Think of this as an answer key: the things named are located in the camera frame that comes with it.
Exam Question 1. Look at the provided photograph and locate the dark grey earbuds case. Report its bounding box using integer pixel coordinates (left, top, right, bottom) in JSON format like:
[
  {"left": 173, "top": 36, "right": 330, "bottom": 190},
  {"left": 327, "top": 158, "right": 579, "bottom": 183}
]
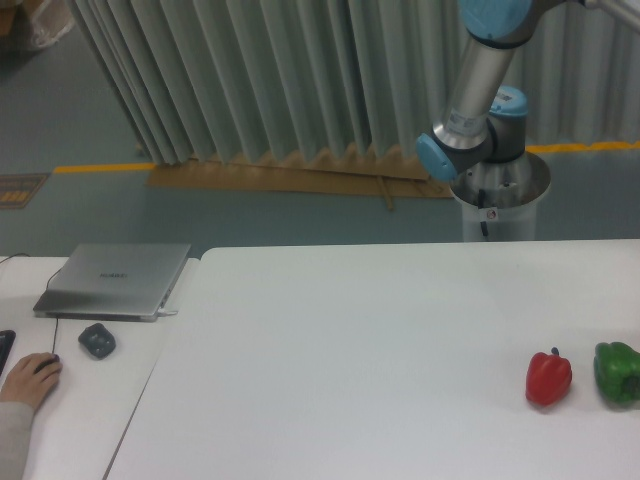
[{"left": 78, "top": 323, "right": 117, "bottom": 360}]

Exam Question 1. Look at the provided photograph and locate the grey-green folding curtain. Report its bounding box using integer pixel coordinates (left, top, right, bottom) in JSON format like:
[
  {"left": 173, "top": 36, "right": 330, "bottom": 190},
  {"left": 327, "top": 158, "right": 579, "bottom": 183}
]
[{"left": 69, "top": 1, "right": 639, "bottom": 164}]

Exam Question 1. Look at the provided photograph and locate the black computer mouse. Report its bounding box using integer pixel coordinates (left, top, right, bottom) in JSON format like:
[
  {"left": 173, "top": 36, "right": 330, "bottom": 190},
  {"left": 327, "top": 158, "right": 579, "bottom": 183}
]
[{"left": 33, "top": 354, "right": 60, "bottom": 375}]

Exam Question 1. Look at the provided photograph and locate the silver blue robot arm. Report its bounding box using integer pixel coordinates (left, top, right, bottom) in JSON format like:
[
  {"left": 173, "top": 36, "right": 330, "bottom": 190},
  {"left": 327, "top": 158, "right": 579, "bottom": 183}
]
[{"left": 416, "top": 1, "right": 639, "bottom": 181}]

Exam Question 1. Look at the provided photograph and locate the green bell pepper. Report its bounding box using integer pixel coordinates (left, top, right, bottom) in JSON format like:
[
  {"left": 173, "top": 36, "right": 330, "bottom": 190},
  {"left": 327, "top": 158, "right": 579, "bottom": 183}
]
[{"left": 593, "top": 342, "right": 639, "bottom": 404}]

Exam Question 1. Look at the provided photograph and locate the grey sleeved forearm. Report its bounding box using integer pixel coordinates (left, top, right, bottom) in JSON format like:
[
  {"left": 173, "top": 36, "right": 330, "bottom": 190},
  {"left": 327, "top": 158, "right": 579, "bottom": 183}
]
[{"left": 1, "top": 402, "right": 34, "bottom": 480}]

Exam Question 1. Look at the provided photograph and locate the white usb plug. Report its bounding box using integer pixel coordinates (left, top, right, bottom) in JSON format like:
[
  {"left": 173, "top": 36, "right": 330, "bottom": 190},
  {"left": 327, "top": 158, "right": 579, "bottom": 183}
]
[{"left": 157, "top": 309, "right": 179, "bottom": 317}]

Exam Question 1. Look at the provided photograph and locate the black mouse cable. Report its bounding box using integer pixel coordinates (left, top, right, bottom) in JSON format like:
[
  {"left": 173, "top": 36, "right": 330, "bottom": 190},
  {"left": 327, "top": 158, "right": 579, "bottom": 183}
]
[{"left": 0, "top": 252, "right": 70, "bottom": 355}]

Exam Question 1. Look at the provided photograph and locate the brown cardboard sheet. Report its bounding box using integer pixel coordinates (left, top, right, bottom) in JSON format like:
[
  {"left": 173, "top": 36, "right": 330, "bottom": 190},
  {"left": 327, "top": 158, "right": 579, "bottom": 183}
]
[{"left": 146, "top": 144, "right": 452, "bottom": 211}]

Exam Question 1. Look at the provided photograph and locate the red bell pepper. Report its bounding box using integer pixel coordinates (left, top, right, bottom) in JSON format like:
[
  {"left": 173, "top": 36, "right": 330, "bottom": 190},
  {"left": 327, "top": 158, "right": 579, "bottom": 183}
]
[{"left": 525, "top": 347, "right": 573, "bottom": 407}]

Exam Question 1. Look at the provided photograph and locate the black keyboard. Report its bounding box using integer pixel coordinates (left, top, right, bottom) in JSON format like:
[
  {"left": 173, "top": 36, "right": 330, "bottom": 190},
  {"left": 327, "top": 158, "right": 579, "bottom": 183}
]
[{"left": 0, "top": 330, "right": 16, "bottom": 375}]

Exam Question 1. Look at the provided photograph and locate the person's bare hand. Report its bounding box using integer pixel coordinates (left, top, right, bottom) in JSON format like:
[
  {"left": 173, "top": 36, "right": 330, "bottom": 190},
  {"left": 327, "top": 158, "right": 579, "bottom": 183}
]
[{"left": 1, "top": 353, "right": 63, "bottom": 412}]

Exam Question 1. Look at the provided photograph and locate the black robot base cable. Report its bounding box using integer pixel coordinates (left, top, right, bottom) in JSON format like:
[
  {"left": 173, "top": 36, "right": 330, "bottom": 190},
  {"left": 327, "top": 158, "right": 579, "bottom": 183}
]
[{"left": 477, "top": 188, "right": 492, "bottom": 243}]

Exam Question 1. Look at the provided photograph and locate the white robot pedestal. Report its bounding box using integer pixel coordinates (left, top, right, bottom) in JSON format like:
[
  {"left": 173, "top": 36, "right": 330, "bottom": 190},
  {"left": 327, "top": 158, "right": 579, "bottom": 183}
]
[{"left": 450, "top": 152, "right": 551, "bottom": 242}]

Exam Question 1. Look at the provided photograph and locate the silver closed laptop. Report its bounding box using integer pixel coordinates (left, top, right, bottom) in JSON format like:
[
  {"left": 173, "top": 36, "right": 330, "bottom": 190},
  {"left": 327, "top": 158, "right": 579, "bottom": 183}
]
[{"left": 33, "top": 243, "right": 191, "bottom": 321}]

